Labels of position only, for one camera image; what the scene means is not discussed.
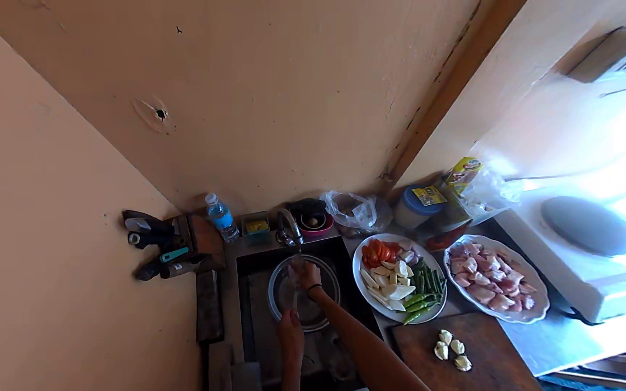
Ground person's left hand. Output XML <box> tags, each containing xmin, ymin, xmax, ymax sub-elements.
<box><xmin>278</xmin><ymin>309</ymin><xmax>305</xmax><ymax>356</ymax></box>

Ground person's right hand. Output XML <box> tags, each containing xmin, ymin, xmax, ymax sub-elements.
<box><xmin>289</xmin><ymin>260</ymin><xmax>324</xmax><ymax>301</ymax></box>

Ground person's right forearm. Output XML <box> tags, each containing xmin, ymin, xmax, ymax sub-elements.
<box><xmin>308</xmin><ymin>286</ymin><xmax>431</xmax><ymax>391</ymax></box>

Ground person's left forearm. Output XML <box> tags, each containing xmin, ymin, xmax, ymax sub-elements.
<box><xmin>281</xmin><ymin>352</ymin><xmax>304</xmax><ymax>391</ymax></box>

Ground round clear bowl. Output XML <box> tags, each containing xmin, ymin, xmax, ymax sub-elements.
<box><xmin>267</xmin><ymin>254</ymin><xmax>341</xmax><ymax>333</ymax></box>

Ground dark kitchen sink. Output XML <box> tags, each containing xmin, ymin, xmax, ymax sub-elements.
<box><xmin>236</xmin><ymin>236</ymin><xmax>385</xmax><ymax>391</ymax></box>

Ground pink bowl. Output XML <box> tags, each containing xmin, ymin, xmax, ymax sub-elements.
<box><xmin>298</xmin><ymin>212</ymin><xmax>335</xmax><ymax>237</ymax></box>

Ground chrome faucet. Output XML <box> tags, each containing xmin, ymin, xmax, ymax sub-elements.
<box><xmin>275</xmin><ymin>208</ymin><xmax>304</xmax><ymax>248</ymax></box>

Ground small metal bowl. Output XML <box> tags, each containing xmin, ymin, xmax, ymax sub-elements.
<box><xmin>300</xmin><ymin>211</ymin><xmax>327</xmax><ymax>231</ymax></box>

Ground small clear sponge container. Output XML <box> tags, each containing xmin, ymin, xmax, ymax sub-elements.
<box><xmin>241</xmin><ymin>211</ymin><xmax>272</xmax><ymax>244</ymax></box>

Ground black plastic bag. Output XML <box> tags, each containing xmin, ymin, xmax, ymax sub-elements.
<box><xmin>285</xmin><ymin>197</ymin><xmax>327</xmax><ymax>219</ymax></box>

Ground round white plate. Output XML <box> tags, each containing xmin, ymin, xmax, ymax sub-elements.
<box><xmin>352</xmin><ymin>234</ymin><xmax>448</xmax><ymax>326</ymax></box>

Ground pile of tomato slices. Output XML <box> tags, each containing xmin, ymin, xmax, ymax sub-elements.
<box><xmin>361</xmin><ymin>239</ymin><xmax>402</xmax><ymax>270</ymax></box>

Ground clear plastic bag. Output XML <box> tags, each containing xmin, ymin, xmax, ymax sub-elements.
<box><xmin>320</xmin><ymin>190</ymin><xmax>393</xmax><ymax>239</ymax></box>

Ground long dark block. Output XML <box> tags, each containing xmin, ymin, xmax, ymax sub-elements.
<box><xmin>196</xmin><ymin>270</ymin><xmax>225</xmax><ymax>345</ymax></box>

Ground water bottle with blue label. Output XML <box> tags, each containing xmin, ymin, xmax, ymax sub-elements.
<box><xmin>205</xmin><ymin>193</ymin><xmax>240</xmax><ymax>243</ymax></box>

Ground wooden knife block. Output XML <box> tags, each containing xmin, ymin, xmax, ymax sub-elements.
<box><xmin>177</xmin><ymin>213</ymin><xmax>227</xmax><ymax>272</ymax></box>

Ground pile of white radish slices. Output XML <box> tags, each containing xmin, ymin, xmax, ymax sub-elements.
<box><xmin>360</xmin><ymin>260</ymin><xmax>417</xmax><ymax>312</ymax></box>

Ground pile of onion pieces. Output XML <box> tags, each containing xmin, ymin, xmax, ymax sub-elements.
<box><xmin>397</xmin><ymin>240</ymin><xmax>421</xmax><ymax>266</ymax></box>

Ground container with blue lid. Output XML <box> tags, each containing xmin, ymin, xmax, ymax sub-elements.
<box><xmin>393</xmin><ymin>184</ymin><xmax>446</xmax><ymax>230</ymax></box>

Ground green chili peppers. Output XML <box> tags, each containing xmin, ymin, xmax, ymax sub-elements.
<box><xmin>402</xmin><ymin>293</ymin><xmax>441</xmax><ymax>325</ymax></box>

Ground pile of cut green beans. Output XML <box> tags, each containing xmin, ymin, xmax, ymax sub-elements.
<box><xmin>411</xmin><ymin>257</ymin><xmax>447</xmax><ymax>297</ymax></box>

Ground small yellow packet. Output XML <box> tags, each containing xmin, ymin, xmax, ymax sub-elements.
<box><xmin>412</xmin><ymin>186</ymin><xmax>448</xmax><ymax>206</ymax></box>

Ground red packet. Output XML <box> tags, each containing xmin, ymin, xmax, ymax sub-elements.
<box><xmin>426</xmin><ymin>219</ymin><xmax>473</xmax><ymax>252</ymax></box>

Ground clear rectangular container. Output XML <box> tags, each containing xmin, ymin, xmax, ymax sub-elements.
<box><xmin>435</xmin><ymin>175</ymin><xmax>511</xmax><ymax>227</ymax></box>

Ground yellow and red box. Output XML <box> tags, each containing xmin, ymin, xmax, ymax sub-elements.
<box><xmin>446</xmin><ymin>157</ymin><xmax>484</xmax><ymax>195</ymax></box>

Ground pile of raw chicken pieces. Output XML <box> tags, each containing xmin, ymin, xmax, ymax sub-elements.
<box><xmin>448</xmin><ymin>242</ymin><xmax>538</xmax><ymax>313</ymax></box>

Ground brown wooden cutting board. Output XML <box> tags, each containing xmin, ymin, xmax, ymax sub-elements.
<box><xmin>391</xmin><ymin>312</ymin><xmax>543</xmax><ymax>391</ymax></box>

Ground crumpled white plastic bag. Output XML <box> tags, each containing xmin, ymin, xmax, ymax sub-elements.
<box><xmin>461</xmin><ymin>167</ymin><xmax>523</xmax><ymax>217</ymax></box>

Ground brown wooden beam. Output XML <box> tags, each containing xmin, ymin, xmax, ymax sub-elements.
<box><xmin>385</xmin><ymin>0</ymin><xmax>528</xmax><ymax>185</ymax></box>

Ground white scalloped plate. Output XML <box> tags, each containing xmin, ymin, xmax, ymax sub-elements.
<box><xmin>443</xmin><ymin>235</ymin><xmax>551</xmax><ymax>325</ymax></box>

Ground white electric stove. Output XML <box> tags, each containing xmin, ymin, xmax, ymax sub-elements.
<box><xmin>494</xmin><ymin>182</ymin><xmax>626</xmax><ymax>327</ymax></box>

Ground metal rack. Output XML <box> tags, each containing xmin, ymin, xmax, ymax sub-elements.
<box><xmin>552</xmin><ymin>343</ymin><xmax>626</xmax><ymax>391</ymax></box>

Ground black handled utensil with ring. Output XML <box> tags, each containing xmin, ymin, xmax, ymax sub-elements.
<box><xmin>128</xmin><ymin>231</ymin><xmax>181</xmax><ymax>251</ymax></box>

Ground black handled knife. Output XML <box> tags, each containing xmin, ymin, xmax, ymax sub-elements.
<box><xmin>122</xmin><ymin>210</ymin><xmax>175</xmax><ymax>235</ymax></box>

